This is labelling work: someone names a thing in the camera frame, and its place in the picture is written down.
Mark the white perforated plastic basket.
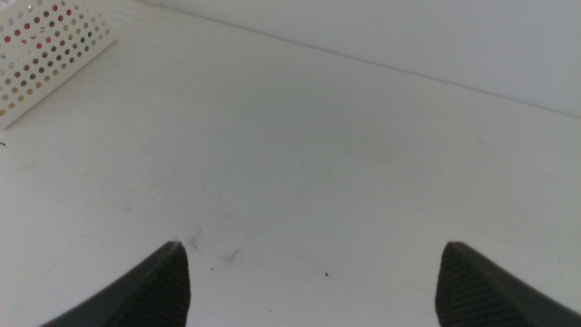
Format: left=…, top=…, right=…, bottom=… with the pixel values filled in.
left=0, top=0, right=117, bottom=131

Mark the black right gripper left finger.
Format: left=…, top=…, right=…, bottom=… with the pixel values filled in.
left=39, top=240, right=192, bottom=327

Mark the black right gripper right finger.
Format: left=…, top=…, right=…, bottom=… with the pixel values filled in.
left=434, top=240, right=581, bottom=327

